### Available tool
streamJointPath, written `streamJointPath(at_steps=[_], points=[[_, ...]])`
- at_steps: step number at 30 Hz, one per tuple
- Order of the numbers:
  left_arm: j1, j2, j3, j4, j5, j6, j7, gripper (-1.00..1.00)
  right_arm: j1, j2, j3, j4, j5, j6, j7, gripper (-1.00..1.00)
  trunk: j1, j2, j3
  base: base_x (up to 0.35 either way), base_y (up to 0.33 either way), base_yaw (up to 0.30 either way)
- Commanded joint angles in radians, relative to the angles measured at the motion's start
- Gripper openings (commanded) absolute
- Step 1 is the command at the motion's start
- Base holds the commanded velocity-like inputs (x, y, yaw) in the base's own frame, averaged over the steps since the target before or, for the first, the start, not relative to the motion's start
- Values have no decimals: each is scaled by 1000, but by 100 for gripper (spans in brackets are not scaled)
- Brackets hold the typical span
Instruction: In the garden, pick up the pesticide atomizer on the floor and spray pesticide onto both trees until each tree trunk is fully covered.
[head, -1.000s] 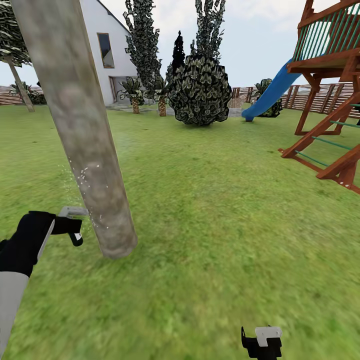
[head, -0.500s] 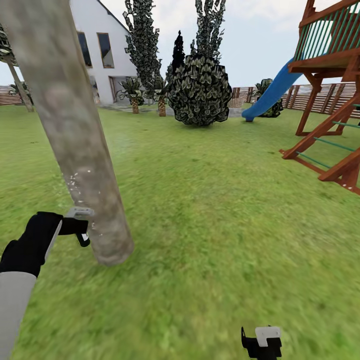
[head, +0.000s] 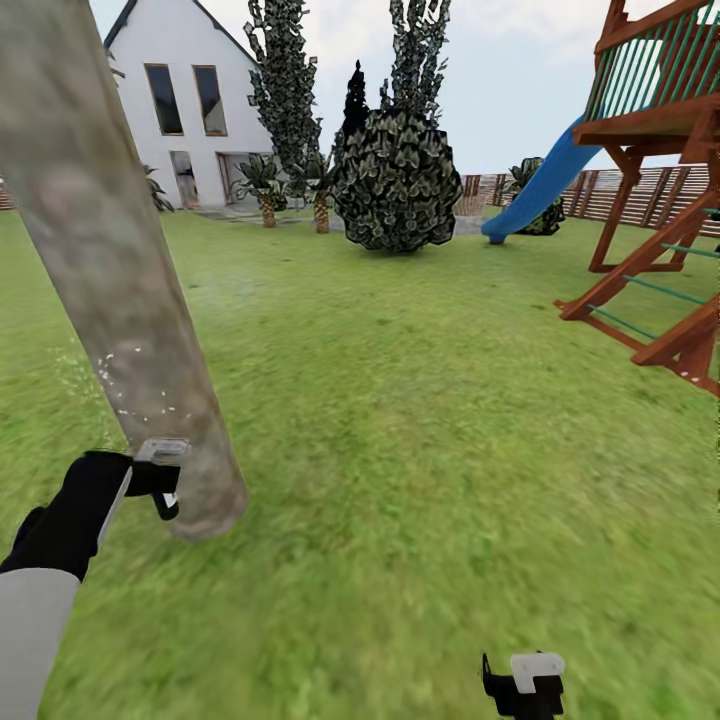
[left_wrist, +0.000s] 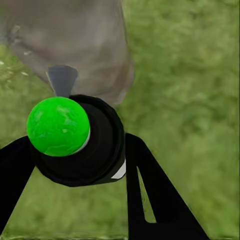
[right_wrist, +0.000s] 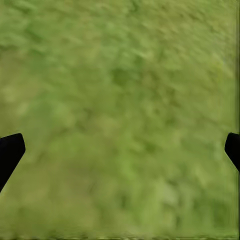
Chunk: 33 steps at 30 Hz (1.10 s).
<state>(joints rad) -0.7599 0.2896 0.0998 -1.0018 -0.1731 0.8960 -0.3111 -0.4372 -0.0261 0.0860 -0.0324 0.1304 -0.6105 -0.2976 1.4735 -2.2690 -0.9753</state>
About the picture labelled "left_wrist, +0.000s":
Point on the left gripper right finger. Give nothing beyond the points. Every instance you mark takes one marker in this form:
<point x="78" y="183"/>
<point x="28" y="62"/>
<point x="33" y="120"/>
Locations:
<point x="174" y="219"/>

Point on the pesticide atomizer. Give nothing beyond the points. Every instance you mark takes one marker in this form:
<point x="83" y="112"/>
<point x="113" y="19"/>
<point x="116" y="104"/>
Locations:
<point x="76" y="140"/>

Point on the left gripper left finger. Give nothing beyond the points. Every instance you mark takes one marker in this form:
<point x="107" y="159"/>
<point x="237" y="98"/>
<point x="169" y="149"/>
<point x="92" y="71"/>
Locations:
<point x="16" y="167"/>

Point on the tree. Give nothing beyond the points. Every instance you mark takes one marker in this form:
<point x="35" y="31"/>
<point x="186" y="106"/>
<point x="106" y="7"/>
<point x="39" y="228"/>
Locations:
<point x="87" y="35"/>

